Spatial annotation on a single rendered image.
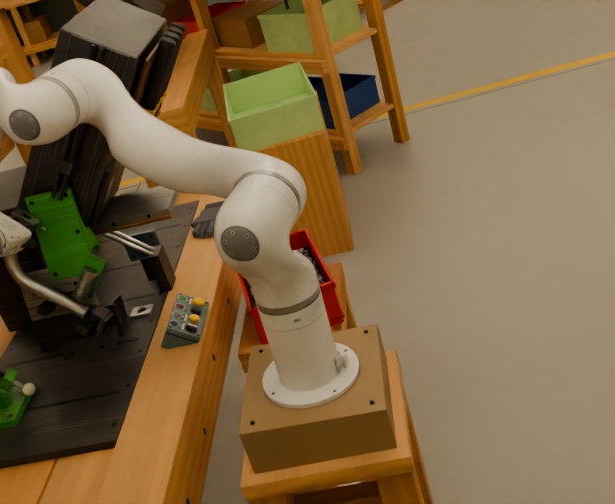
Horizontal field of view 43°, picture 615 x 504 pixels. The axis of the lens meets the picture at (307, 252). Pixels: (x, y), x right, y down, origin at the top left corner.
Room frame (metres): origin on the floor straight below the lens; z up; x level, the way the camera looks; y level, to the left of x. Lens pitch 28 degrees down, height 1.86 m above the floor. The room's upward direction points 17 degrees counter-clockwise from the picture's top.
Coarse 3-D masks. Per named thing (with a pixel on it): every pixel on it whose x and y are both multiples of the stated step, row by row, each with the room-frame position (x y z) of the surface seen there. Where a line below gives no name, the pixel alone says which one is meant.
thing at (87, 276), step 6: (84, 270) 1.67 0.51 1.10; (90, 270) 1.68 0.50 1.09; (96, 270) 1.69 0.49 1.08; (84, 276) 1.66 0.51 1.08; (90, 276) 1.66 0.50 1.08; (96, 276) 1.67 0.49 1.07; (78, 282) 1.67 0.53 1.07; (84, 282) 1.66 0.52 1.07; (90, 282) 1.66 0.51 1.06; (78, 288) 1.66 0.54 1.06; (84, 288) 1.66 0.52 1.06; (72, 294) 1.66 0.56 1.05; (78, 294) 1.66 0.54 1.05; (84, 294) 1.66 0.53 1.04; (84, 300) 1.66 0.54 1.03
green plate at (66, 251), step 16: (48, 192) 1.76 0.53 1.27; (64, 192) 1.75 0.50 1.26; (32, 208) 1.76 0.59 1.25; (48, 208) 1.75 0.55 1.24; (64, 208) 1.74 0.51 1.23; (48, 224) 1.74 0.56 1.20; (64, 224) 1.73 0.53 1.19; (80, 224) 1.72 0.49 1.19; (48, 240) 1.73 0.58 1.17; (64, 240) 1.73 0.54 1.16; (80, 240) 1.72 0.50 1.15; (48, 256) 1.73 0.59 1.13; (64, 256) 1.72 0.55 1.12; (80, 256) 1.71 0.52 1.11; (64, 272) 1.71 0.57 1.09; (80, 272) 1.70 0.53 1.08
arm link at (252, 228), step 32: (256, 192) 1.18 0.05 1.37; (288, 192) 1.21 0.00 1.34; (224, 224) 1.13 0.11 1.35; (256, 224) 1.12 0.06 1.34; (288, 224) 1.16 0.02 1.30; (224, 256) 1.14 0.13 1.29; (256, 256) 1.11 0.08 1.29; (288, 256) 1.13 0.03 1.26; (256, 288) 1.19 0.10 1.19; (288, 288) 1.17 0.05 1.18
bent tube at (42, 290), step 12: (24, 216) 1.75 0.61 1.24; (12, 264) 1.71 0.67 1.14; (12, 276) 1.71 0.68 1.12; (24, 276) 1.70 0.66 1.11; (36, 288) 1.69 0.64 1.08; (48, 288) 1.69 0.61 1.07; (48, 300) 1.68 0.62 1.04; (60, 300) 1.67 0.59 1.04; (72, 300) 1.67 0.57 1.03; (72, 312) 1.66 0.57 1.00; (84, 312) 1.65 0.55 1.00
